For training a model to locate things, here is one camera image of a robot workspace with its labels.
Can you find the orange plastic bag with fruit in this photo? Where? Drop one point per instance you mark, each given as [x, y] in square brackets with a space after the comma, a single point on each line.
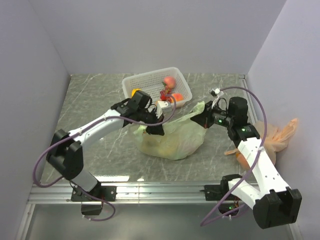
[277, 139]

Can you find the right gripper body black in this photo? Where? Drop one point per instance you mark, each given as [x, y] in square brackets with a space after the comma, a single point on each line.
[223, 119]

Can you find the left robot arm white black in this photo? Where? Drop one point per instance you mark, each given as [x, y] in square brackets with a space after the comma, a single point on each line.
[67, 154]

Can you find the white plastic basket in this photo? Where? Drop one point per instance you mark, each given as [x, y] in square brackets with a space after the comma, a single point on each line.
[152, 83]

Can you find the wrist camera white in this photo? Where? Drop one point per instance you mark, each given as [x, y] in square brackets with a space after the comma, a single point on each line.
[162, 107]
[216, 93]

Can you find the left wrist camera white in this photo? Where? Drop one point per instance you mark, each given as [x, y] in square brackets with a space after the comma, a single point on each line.
[162, 107]

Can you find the orange peach front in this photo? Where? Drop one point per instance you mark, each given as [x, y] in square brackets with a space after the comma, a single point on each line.
[178, 97]

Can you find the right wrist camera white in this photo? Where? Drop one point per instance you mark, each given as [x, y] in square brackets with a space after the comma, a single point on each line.
[216, 93]

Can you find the yellow bell pepper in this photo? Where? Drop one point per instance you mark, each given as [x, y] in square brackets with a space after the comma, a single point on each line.
[134, 91]

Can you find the red grape bunch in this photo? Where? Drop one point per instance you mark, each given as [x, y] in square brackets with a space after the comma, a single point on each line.
[164, 94]

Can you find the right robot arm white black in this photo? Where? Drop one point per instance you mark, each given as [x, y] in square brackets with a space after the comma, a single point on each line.
[274, 203]

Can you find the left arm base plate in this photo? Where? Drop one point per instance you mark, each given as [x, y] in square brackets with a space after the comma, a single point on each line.
[93, 202]

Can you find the pink peach back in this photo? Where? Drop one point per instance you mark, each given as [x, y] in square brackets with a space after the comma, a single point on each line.
[169, 82]

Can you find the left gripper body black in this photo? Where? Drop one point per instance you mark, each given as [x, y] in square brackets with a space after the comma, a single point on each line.
[148, 118]

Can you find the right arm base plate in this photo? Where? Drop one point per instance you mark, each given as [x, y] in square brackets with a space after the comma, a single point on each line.
[214, 193]

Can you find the light green plastic bag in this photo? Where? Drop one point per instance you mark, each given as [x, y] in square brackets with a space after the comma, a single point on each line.
[182, 137]

